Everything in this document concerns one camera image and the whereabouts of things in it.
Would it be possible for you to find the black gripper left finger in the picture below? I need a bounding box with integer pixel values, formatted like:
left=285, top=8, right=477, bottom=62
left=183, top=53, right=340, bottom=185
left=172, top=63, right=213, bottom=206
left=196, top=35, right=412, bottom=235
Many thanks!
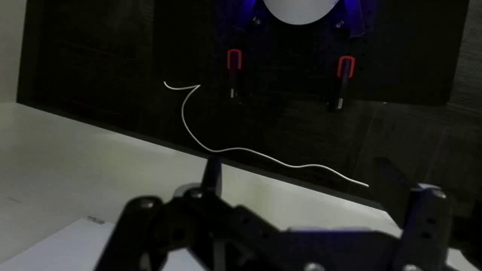
left=95, top=155, right=284, bottom=271

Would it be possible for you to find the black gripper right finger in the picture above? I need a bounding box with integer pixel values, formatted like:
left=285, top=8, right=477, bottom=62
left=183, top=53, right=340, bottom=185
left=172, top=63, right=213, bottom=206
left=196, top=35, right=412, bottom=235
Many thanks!
left=397, top=182, right=454, bottom=271

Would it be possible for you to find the black robot table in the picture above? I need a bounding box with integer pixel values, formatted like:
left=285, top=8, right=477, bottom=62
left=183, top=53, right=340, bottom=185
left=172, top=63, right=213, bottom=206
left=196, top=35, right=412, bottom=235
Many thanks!
left=17, top=0, right=482, bottom=243

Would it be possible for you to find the thin white cable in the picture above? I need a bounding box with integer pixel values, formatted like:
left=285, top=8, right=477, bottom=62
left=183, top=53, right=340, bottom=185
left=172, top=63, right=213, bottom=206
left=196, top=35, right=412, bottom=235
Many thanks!
left=163, top=80, right=371, bottom=188

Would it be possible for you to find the red handled clamp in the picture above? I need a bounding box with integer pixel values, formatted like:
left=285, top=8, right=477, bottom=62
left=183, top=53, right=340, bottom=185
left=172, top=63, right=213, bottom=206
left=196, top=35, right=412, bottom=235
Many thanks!
left=225, top=47, right=245, bottom=100
left=329, top=54, right=359, bottom=113

